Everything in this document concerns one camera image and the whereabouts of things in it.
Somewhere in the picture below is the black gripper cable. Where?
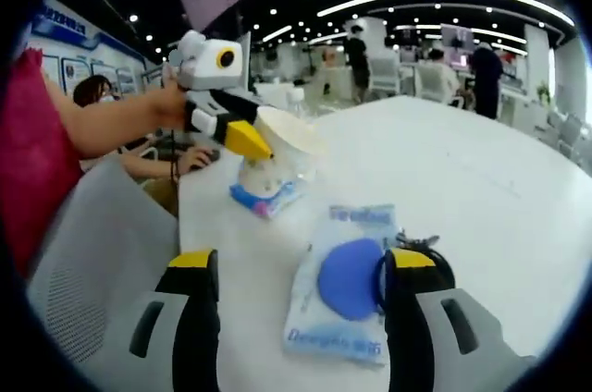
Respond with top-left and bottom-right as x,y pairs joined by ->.
168,127 -> 181,190

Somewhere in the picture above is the dark computer monitor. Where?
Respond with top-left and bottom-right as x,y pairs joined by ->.
240,31 -> 254,92

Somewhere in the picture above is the white printed paper cup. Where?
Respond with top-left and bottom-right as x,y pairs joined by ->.
238,104 -> 326,195

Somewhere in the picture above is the white office chair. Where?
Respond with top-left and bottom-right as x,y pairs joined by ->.
369,56 -> 401,93
415,66 -> 453,101

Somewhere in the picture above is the person's left hand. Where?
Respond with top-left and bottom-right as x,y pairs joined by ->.
152,80 -> 189,129

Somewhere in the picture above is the blue tissue packet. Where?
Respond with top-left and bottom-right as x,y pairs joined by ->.
229,174 -> 307,220

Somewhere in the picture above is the row of grey chairs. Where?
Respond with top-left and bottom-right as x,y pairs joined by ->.
531,104 -> 592,167

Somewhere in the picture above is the clear packet with blue pad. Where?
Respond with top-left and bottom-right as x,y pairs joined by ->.
281,203 -> 401,368

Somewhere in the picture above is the large bright window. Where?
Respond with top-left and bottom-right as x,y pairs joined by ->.
552,35 -> 588,111

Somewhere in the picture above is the clear plastic bottle red label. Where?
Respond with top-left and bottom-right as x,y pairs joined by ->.
285,86 -> 307,116

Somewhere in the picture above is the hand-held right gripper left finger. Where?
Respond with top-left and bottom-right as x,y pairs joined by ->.
105,248 -> 221,392

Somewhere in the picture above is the blue wall display board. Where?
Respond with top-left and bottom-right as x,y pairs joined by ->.
27,0 -> 150,97

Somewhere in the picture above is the white table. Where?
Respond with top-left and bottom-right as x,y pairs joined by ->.
177,94 -> 592,392

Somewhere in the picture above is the wall screen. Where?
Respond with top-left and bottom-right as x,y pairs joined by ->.
439,22 -> 475,49

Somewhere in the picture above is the grey mesh office chair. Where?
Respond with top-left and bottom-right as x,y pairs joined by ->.
26,159 -> 180,392

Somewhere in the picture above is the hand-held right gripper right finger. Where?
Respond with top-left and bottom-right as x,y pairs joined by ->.
382,247 -> 537,392

